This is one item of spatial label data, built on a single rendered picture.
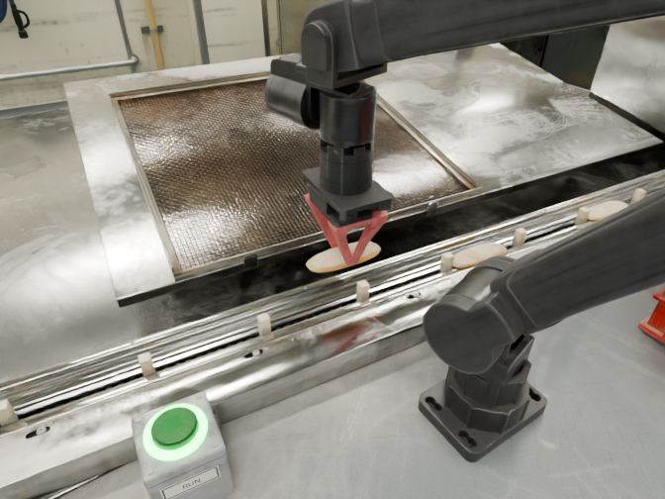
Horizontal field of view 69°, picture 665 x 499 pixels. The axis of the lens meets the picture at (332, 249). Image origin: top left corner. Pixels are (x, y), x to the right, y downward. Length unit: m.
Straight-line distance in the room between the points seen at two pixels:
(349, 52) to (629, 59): 0.88
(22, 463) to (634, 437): 0.61
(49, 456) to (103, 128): 0.59
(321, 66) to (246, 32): 3.65
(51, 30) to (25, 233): 3.28
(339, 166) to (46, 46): 3.79
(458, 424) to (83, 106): 0.84
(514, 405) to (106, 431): 0.40
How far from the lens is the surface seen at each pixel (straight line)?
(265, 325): 0.60
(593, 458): 0.60
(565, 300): 0.43
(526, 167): 0.95
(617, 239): 0.39
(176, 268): 0.66
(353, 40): 0.45
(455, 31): 0.40
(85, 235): 0.92
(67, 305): 0.78
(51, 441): 0.57
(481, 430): 0.56
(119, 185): 0.82
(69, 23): 4.18
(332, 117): 0.49
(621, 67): 1.26
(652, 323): 0.75
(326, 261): 0.58
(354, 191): 0.52
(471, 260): 0.73
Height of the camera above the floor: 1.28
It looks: 36 degrees down
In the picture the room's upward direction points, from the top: straight up
